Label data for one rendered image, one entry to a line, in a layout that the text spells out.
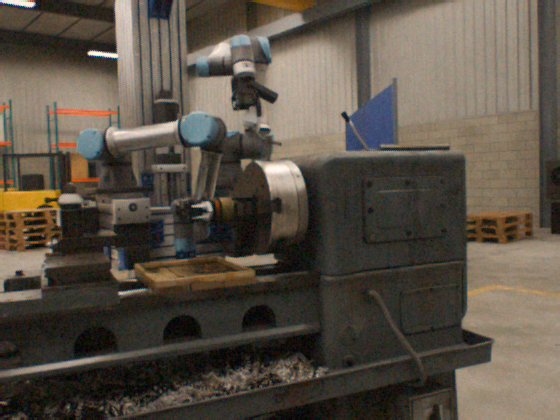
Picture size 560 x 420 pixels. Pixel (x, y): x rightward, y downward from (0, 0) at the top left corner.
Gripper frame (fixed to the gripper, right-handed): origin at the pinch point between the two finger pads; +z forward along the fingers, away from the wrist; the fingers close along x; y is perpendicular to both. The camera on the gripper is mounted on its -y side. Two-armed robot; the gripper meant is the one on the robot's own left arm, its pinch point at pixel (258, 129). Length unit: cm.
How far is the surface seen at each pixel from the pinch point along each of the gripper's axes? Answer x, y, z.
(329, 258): 17, -10, 49
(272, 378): 11, 12, 82
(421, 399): 8, -41, 98
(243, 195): 1.7, 9.5, 23.9
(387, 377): 15, -25, 88
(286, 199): 16.9, 1.4, 29.8
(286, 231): 12.7, 1.1, 39.0
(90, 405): -8, 61, 82
